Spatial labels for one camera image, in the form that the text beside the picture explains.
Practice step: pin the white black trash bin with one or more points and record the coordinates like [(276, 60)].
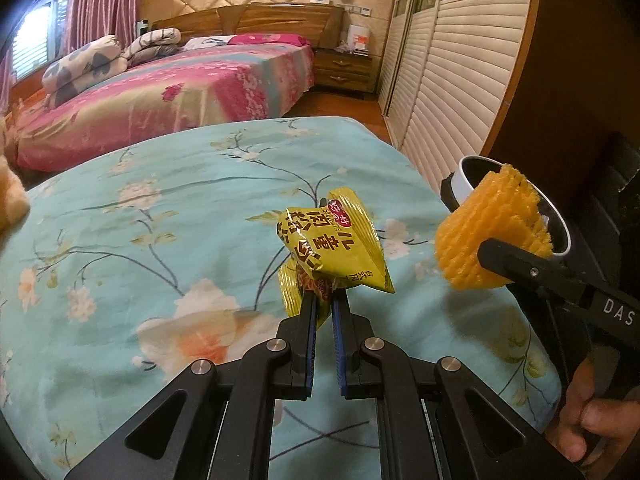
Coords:
[(472, 169)]

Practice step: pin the floral teal tablecloth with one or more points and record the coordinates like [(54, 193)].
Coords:
[(133, 265)]

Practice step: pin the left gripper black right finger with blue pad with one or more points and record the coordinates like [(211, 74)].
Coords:
[(436, 420)]

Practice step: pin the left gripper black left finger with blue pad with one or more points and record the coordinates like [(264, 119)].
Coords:
[(213, 421)]

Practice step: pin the pink curtain right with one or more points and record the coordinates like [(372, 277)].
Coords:
[(88, 20)]

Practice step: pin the person's right hand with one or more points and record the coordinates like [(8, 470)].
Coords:
[(617, 422)]

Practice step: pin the yellow snack packet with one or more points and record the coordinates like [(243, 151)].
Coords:
[(330, 247)]

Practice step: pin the cream teddy bear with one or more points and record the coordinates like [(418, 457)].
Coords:
[(14, 203)]

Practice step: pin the white pillow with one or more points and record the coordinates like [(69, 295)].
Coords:
[(198, 43)]

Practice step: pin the white orange box on nightstand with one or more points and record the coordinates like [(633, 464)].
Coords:
[(358, 38)]

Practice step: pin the orange foam net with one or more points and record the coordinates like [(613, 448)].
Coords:
[(504, 206)]

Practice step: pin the wooden nightstand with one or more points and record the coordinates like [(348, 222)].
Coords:
[(342, 71)]

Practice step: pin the wooden headboard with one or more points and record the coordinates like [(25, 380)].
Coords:
[(321, 24)]

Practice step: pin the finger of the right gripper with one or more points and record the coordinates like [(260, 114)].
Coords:
[(519, 266)]

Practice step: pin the louvered sliding wardrobe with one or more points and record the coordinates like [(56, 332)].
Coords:
[(447, 68)]

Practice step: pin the pink pillow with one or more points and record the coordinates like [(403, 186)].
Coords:
[(274, 38)]

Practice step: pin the bed with pink sheet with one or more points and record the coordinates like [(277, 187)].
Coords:
[(183, 91)]

